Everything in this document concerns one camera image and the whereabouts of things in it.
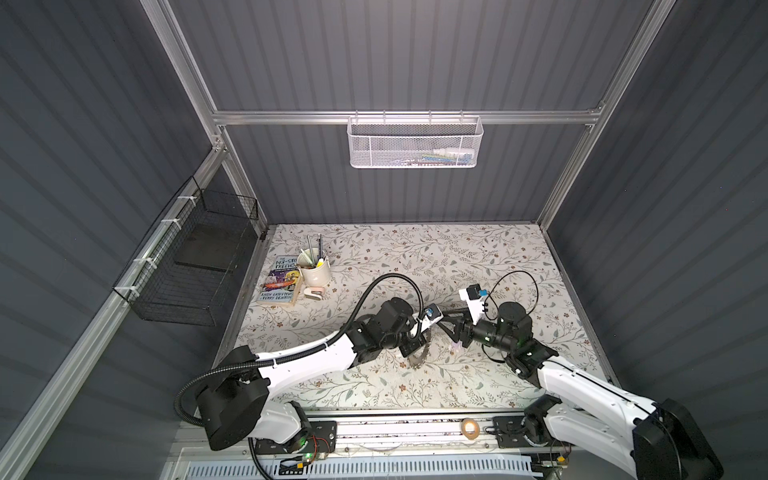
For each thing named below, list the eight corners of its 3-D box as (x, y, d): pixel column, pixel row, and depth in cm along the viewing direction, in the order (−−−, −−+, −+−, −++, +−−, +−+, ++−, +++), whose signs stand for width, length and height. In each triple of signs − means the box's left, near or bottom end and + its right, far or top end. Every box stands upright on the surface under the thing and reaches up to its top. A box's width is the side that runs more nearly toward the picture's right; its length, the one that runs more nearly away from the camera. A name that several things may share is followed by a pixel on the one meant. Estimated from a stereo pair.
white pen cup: (302, 288, 104) (294, 268, 95) (307, 268, 110) (299, 248, 101) (330, 288, 104) (324, 268, 95) (333, 268, 110) (328, 248, 101)
